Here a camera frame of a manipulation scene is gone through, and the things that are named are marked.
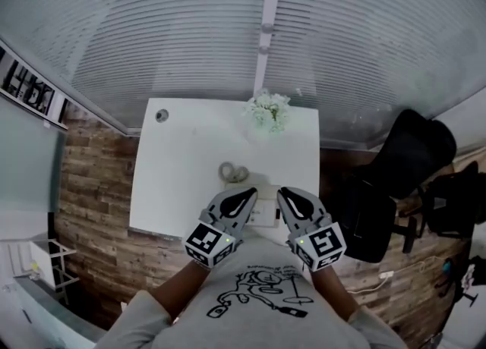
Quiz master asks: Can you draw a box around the black equipment stand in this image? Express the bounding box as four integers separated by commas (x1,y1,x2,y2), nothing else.
436,254,486,309

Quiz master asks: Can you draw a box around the white shelf rack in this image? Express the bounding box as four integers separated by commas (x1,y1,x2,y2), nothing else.
0,237,80,303

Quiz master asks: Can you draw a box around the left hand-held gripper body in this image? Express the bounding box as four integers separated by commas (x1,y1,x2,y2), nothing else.
182,205,244,269

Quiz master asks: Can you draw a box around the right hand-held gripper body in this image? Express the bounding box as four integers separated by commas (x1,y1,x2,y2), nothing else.
282,205,347,272

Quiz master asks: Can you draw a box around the person's right forearm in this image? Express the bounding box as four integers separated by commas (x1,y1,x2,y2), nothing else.
310,266,361,322

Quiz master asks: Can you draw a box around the grey printed t-shirt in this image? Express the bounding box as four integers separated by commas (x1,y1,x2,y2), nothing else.
93,228,409,349

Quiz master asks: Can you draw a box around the white flower bouquet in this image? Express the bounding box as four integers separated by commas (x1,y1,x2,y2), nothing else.
242,88,292,134

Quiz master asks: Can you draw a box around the white desk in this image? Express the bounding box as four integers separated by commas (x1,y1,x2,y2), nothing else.
128,97,320,246

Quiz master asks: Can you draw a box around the grey glass table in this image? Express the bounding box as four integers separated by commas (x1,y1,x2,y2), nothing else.
0,275,111,349

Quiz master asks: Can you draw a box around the person's left forearm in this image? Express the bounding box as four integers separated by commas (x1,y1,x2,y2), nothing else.
150,259,212,325

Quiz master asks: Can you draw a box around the black office chair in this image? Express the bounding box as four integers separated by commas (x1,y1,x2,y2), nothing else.
402,160,480,253
330,108,458,264

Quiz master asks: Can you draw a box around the white telephone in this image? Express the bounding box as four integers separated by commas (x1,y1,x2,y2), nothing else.
227,182,284,229

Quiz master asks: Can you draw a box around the white vase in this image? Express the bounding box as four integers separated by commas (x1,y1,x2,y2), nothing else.
245,119,284,144

